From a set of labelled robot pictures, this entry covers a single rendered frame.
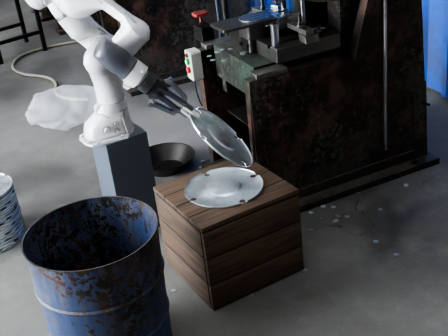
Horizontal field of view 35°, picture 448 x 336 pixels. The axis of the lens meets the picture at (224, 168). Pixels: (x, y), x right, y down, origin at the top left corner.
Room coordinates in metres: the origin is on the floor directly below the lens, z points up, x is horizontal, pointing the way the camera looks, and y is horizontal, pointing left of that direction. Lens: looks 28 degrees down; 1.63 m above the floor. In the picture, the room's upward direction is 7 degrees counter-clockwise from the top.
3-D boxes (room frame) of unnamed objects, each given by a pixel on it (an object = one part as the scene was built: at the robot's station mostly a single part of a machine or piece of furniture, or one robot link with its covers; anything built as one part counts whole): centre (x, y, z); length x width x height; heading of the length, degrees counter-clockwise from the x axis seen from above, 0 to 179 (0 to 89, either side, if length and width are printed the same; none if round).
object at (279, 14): (2.97, -0.31, 0.76); 0.15 x 0.09 x 0.05; 22
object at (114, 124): (2.66, 0.45, 0.52); 0.22 x 0.19 x 0.14; 119
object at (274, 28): (2.76, -0.26, 0.75); 0.03 x 0.03 x 0.10; 22
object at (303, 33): (2.81, -0.38, 0.76); 0.17 x 0.06 x 0.10; 22
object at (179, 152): (3.18, 0.28, 0.04); 0.30 x 0.30 x 0.07
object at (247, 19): (2.90, -0.15, 0.72); 0.25 x 0.14 x 0.14; 112
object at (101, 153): (2.68, 0.41, 0.23); 0.18 x 0.18 x 0.45; 29
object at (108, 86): (2.65, 0.42, 0.71); 0.18 x 0.11 x 0.25; 172
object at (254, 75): (2.77, -0.55, 0.45); 0.92 x 0.12 x 0.90; 112
